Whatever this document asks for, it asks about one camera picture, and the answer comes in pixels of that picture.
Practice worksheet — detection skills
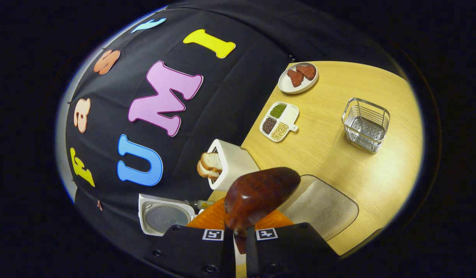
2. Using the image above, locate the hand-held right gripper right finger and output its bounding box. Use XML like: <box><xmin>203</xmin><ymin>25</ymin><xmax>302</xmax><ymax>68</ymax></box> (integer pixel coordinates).
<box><xmin>246</xmin><ymin>208</ymin><xmax>341</xmax><ymax>278</ymax></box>

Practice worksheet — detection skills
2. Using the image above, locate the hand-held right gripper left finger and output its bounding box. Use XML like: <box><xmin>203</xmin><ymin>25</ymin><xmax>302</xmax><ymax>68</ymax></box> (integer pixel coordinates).
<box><xmin>143</xmin><ymin>197</ymin><xmax>235</xmax><ymax>278</ymax></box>

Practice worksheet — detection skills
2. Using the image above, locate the white rice cooker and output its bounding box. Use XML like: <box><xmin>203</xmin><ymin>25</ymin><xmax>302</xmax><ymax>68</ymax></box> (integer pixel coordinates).
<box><xmin>138</xmin><ymin>193</ymin><xmax>202</xmax><ymax>236</ymax></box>

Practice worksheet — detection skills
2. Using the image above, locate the cream tray of rice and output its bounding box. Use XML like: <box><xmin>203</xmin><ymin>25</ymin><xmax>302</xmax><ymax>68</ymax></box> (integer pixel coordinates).
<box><xmin>279</xmin><ymin>175</ymin><xmax>359</xmax><ymax>242</ymax></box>

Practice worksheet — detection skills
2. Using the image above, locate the dark wooden spoon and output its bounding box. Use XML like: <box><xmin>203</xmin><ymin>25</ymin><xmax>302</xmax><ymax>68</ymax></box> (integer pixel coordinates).
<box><xmin>224</xmin><ymin>167</ymin><xmax>301</xmax><ymax>255</ymax></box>

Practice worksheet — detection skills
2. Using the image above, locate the metal wire chopstick holder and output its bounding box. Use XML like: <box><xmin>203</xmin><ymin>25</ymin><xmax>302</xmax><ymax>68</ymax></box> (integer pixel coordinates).
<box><xmin>341</xmin><ymin>97</ymin><xmax>390</xmax><ymax>154</ymax></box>

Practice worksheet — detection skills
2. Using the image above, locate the white toaster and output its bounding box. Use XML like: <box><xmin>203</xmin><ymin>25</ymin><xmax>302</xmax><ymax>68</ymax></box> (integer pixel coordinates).
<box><xmin>207</xmin><ymin>139</ymin><xmax>260</xmax><ymax>192</ymax></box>

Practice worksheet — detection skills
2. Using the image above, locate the white divided dish of beans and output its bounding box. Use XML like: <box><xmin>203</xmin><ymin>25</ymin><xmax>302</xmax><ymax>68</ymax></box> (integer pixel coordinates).
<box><xmin>259</xmin><ymin>101</ymin><xmax>300</xmax><ymax>142</ymax></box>

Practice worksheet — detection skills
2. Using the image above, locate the round white plate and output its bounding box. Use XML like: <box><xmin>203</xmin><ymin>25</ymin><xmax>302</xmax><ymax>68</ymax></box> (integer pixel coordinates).
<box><xmin>278</xmin><ymin>62</ymin><xmax>319</xmax><ymax>95</ymax></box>

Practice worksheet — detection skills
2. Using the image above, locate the brown meat piece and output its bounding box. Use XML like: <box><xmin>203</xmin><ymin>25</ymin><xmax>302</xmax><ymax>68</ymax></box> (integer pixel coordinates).
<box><xmin>296</xmin><ymin>64</ymin><xmax>317</xmax><ymax>81</ymax></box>
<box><xmin>287</xmin><ymin>69</ymin><xmax>304</xmax><ymax>88</ymax></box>

